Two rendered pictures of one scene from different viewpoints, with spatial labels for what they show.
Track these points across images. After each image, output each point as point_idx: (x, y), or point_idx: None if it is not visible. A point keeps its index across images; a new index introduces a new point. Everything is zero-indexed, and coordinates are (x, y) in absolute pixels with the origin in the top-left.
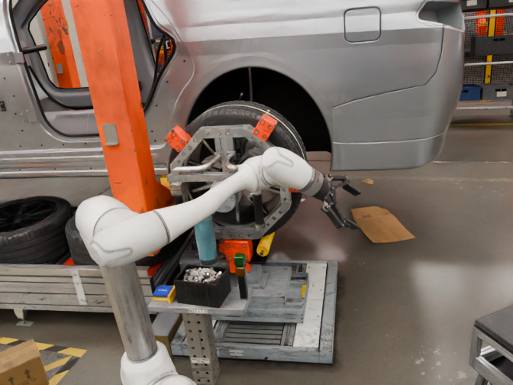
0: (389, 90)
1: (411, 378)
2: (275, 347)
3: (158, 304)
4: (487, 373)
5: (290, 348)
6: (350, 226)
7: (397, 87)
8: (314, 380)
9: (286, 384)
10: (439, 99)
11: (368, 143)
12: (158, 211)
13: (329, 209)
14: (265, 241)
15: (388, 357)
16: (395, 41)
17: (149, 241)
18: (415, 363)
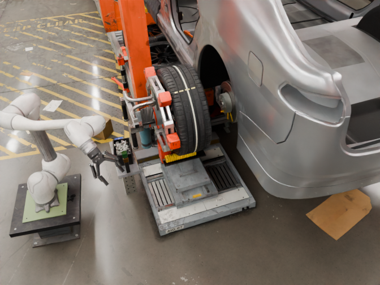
0: (260, 128)
1: (167, 278)
2: (152, 205)
3: (112, 144)
4: None
5: (154, 212)
6: (101, 181)
7: (263, 130)
8: (146, 232)
9: (138, 222)
10: (285, 162)
11: (249, 151)
12: (14, 117)
13: (90, 166)
14: (171, 155)
15: (179, 262)
16: (266, 97)
17: (4, 125)
18: (181, 277)
